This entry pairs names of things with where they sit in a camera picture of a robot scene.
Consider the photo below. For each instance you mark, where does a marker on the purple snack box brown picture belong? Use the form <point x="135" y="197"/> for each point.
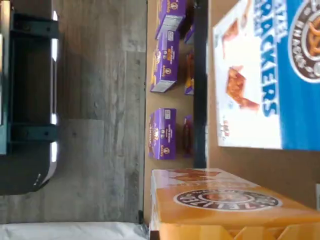
<point x="162" y="135"/>
<point x="188" y="135"/>

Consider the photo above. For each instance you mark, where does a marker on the yellow white pretzel crackers box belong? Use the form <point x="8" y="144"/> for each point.
<point x="225" y="215"/>

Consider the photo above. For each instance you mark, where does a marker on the blue white pretzel crackers box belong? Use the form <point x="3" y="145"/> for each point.
<point x="275" y="75"/>

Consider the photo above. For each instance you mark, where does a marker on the dark robot base cart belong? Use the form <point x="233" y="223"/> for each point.
<point x="25" y="75"/>

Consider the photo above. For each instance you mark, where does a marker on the purple snack box orange label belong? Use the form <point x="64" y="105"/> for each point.
<point x="190" y="35"/>
<point x="189" y="82"/>
<point x="162" y="65"/>
<point x="172" y="15"/>

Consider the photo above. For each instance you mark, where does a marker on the black shelf front beam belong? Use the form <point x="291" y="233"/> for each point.
<point x="201" y="100"/>

